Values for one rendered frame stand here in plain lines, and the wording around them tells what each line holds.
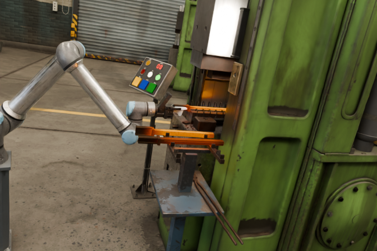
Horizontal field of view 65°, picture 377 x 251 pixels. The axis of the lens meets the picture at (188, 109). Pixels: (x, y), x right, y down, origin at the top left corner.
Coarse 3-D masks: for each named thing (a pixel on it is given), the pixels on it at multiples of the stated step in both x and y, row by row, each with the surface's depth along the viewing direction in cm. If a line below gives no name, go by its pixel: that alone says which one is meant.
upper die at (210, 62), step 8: (192, 56) 192; (200, 56) 180; (208, 56) 178; (216, 56) 180; (192, 64) 191; (200, 64) 179; (208, 64) 180; (216, 64) 181; (224, 64) 183; (232, 64) 185
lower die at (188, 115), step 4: (184, 112) 201; (188, 112) 193; (192, 112) 187; (196, 112) 188; (200, 112) 190; (204, 112) 191; (208, 112) 193; (212, 112) 194; (216, 112) 196; (220, 112) 198; (224, 112) 199; (184, 116) 201; (188, 116) 193; (192, 116) 187; (200, 116) 189; (204, 116) 190; (208, 116) 191; (212, 116) 192; (220, 116) 194; (188, 120) 192; (216, 124) 195; (220, 124) 196
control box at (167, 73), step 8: (144, 64) 244; (152, 64) 238; (160, 64) 232; (168, 64) 227; (144, 72) 239; (152, 72) 234; (160, 72) 229; (168, 72) 224; (176, 72) 230; (152, 80) 230; (160, 80) 225; (168, 80) 227; (136, 88) 237; (160, 88) 224; (152, 96) 226; (160, 96) 226
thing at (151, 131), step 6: (138, 126) 151; (144, 126) 152; (138, 132) 151; (144, 132) 152; (150, 132) 153; (156, 132) 152; (162, 132) 153; (174, 132) 155; (180, 132) 156; (186, 132) 157; (192, 132) 158; (198, 132) 160; (204, 132) 161; (210, 132) 163
